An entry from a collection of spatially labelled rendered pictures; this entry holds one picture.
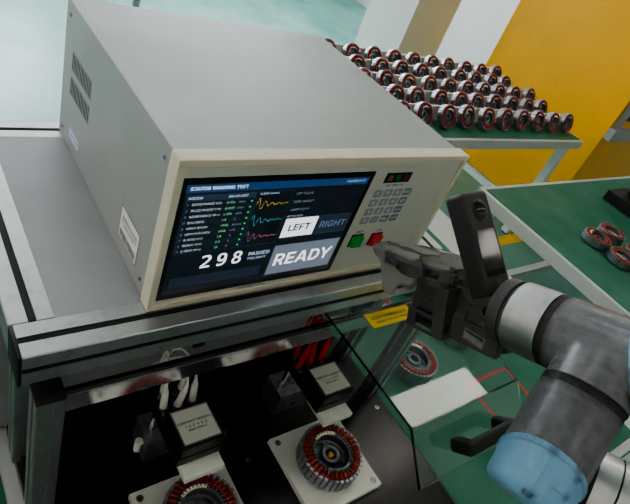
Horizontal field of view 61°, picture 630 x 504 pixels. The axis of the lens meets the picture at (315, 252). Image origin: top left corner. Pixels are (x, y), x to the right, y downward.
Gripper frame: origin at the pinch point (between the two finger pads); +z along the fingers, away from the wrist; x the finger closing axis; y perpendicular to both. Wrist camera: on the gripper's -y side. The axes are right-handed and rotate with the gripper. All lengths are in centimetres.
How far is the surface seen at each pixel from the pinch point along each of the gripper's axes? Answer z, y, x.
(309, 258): 6.1, 2.9, -7.2
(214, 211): 2.2, -5.6, -23.7
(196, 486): 11.9, 38.0, -20.0
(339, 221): 3.5, -2.6, -4.8
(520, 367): 14, 45, 71
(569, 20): 161, -76, 327
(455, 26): 406, -102, 512
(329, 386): 10.2, 27.5, 2.6
